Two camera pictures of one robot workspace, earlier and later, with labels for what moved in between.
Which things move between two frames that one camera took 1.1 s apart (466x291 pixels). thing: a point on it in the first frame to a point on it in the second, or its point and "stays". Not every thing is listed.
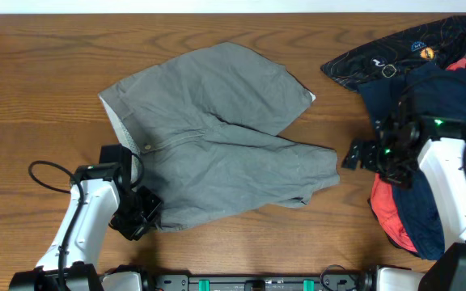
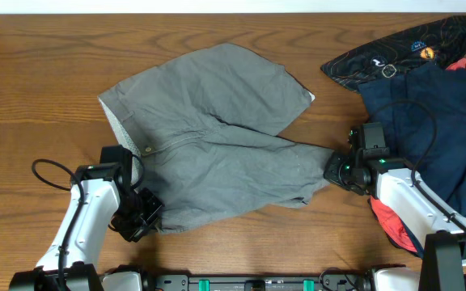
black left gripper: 145,214 stays
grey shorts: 201,132 stays
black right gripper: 369,159 to 331,172
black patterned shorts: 442,44 stays
